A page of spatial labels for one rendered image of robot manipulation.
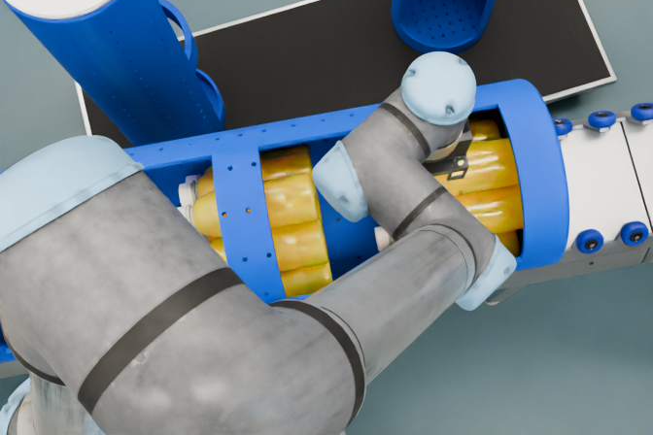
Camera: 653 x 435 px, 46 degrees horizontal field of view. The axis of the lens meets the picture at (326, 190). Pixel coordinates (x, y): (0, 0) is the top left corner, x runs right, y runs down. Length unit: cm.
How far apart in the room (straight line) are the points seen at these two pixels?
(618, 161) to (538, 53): 96
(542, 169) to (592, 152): 36
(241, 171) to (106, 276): 64
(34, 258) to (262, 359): 14
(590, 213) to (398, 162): 67
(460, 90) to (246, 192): 38
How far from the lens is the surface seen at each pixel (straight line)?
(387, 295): 58
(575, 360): 232
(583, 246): 134
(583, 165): 142
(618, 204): 142
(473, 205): 113
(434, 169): 99
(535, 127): 109
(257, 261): 105
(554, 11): 242
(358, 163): 78
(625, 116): 147
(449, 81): 79
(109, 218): 45
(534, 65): 234
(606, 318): 235
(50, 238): 45
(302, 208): 109
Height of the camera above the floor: 224
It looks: 75 degrees down
